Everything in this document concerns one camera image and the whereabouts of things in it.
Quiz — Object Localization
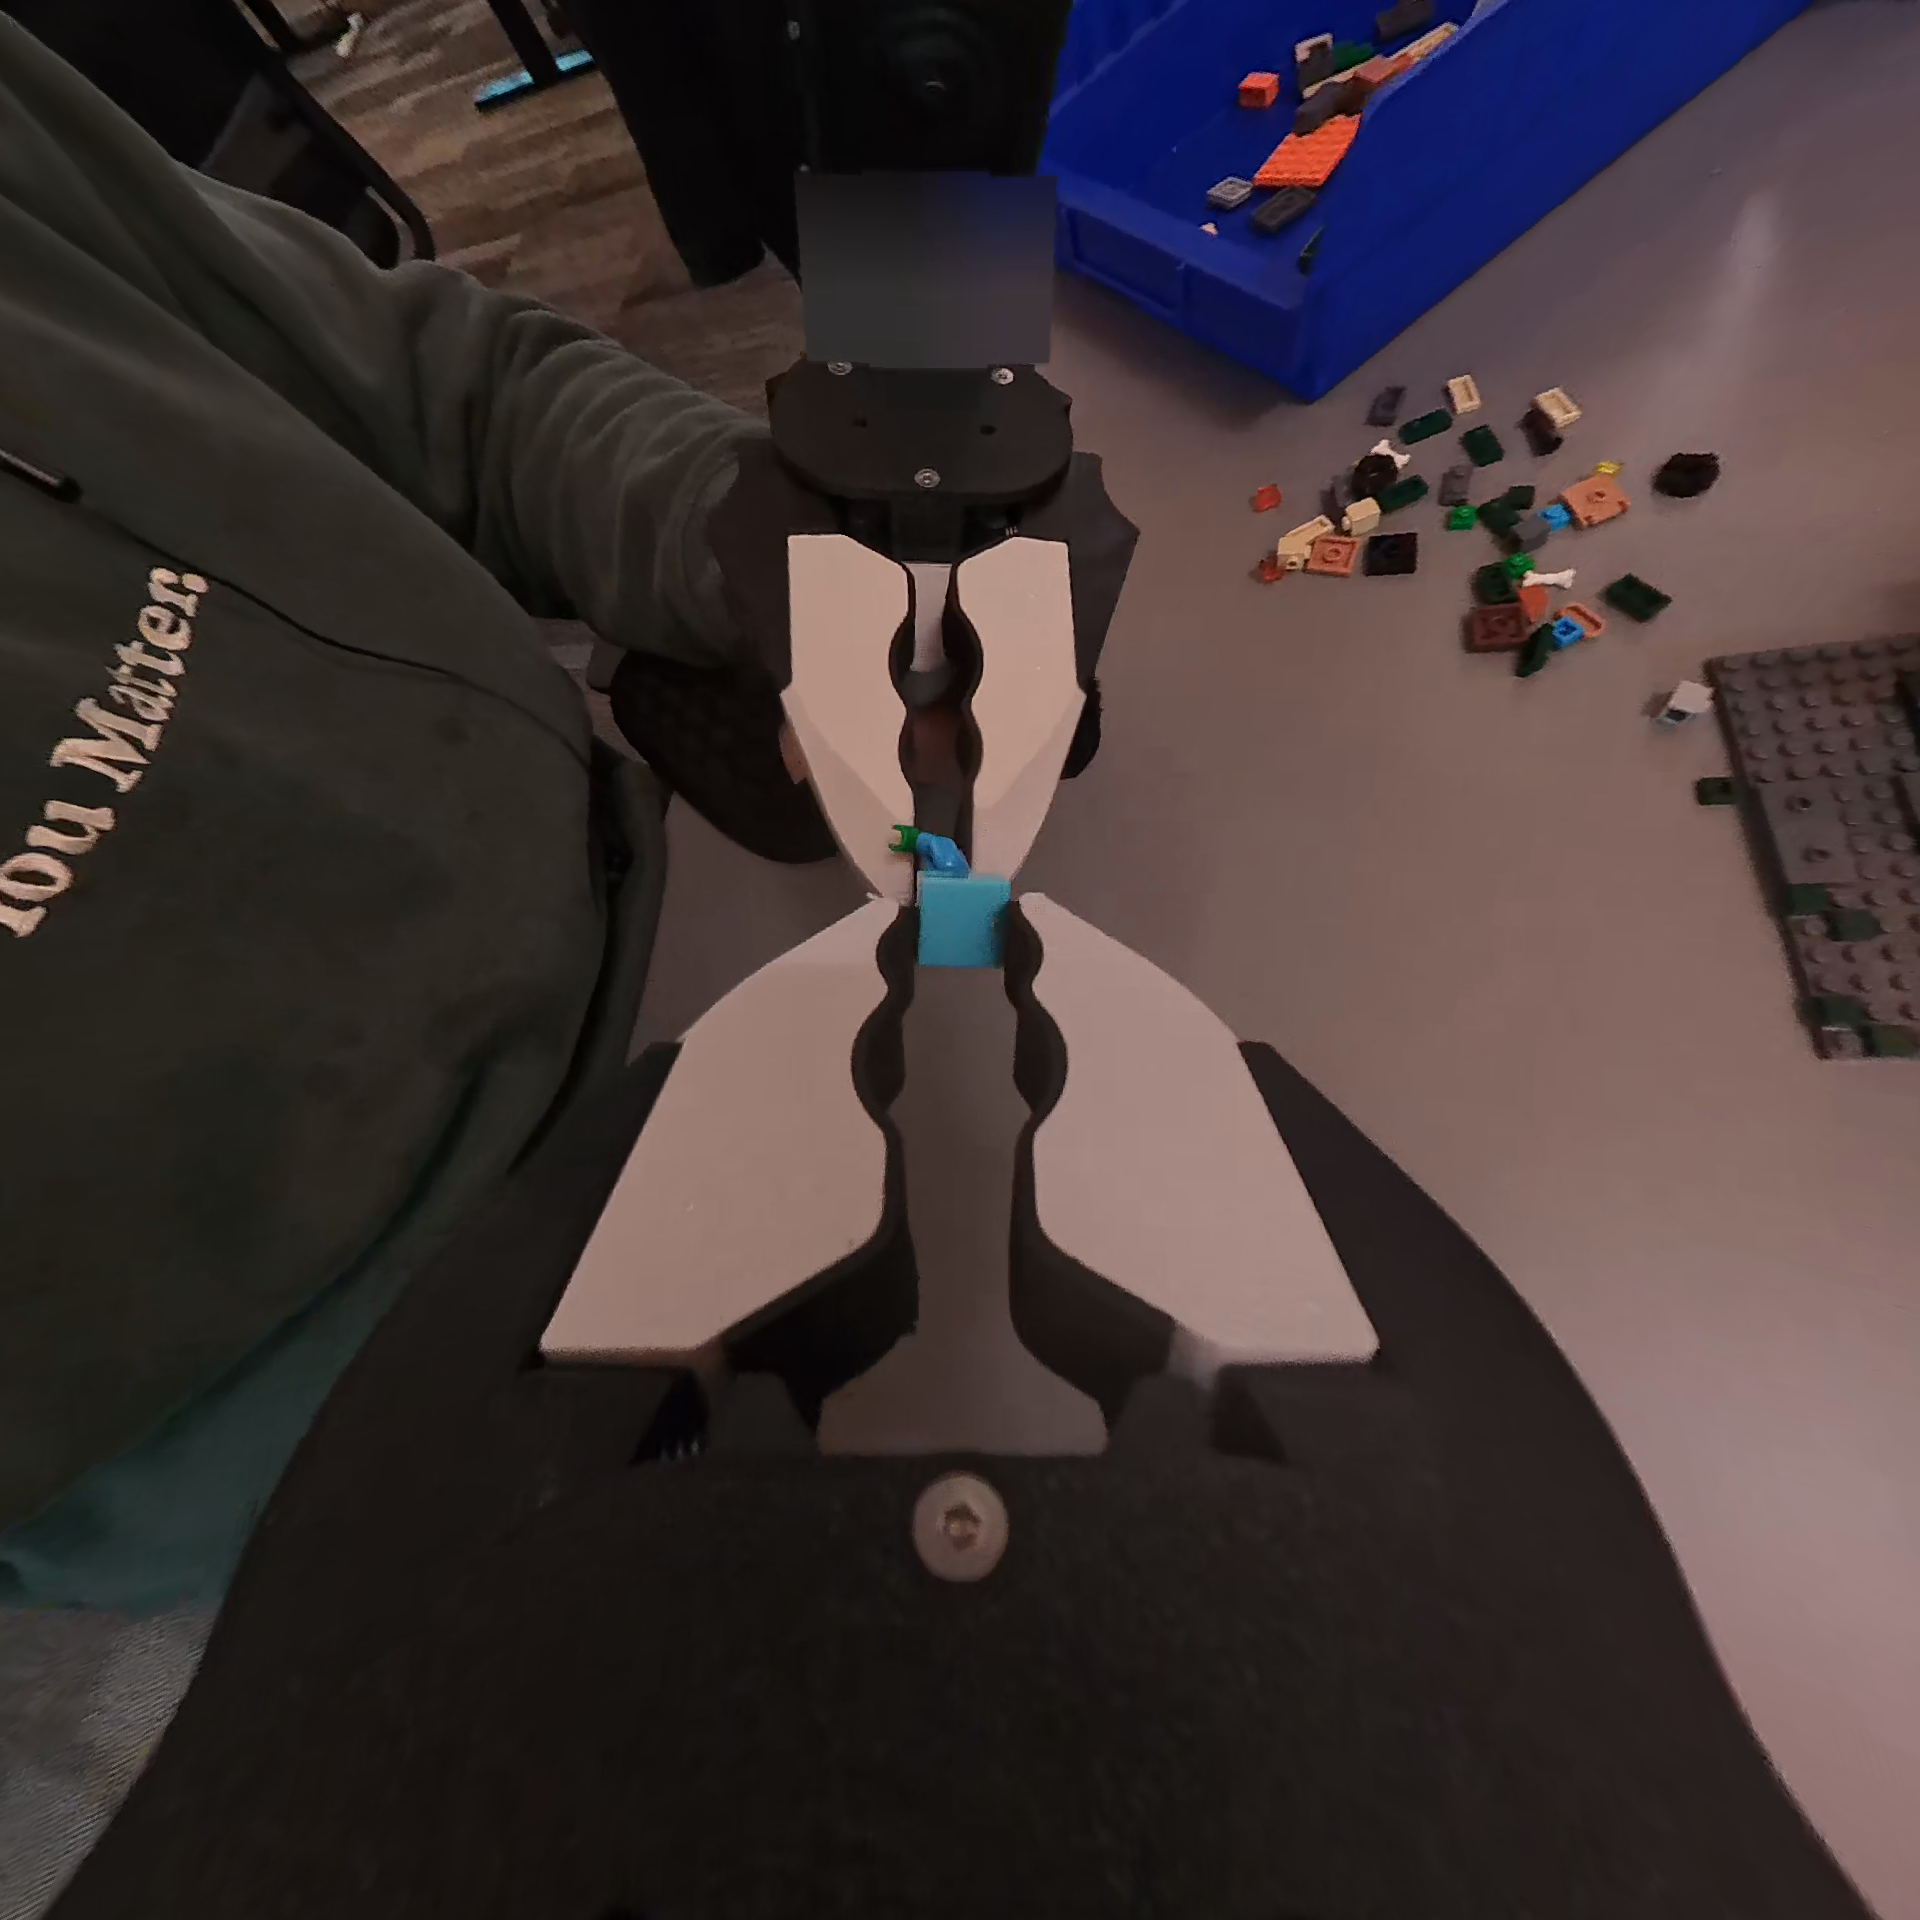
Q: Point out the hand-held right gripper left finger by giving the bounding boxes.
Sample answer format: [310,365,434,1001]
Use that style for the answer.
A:
[542,896,918,1448]

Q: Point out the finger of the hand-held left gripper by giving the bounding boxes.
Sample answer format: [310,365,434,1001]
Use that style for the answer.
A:
[783,531,918,900]
[949,538,1090,889]

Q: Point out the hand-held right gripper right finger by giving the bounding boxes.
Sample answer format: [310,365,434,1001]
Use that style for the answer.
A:
[997,896,1378,1448]

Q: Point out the cyan toy helmet brick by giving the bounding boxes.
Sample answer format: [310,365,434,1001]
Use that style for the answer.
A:
[913,872,1012,969]

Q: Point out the grey desk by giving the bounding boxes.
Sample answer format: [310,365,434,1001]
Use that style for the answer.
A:
[593,0,1920,1920]

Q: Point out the black mesh wrist rest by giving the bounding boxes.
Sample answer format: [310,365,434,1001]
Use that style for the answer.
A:
[604,645,843,867]

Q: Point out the blue plastic bin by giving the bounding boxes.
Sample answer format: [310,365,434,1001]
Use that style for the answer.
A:
[1036,0,1815,405]

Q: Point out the heap of mixed toy plates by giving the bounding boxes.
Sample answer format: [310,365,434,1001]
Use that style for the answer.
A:
[1207,0,1463,243]

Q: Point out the scattered small toy bricks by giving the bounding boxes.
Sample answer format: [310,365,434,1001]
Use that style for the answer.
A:
[1252,372,1718,677]

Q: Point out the person's green hoodie torso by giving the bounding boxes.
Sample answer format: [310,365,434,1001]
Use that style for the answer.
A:
[0,14,668,1535]

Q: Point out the grey toy baseplate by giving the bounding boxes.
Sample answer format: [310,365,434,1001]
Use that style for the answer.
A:
[1702,633,1920,1059]

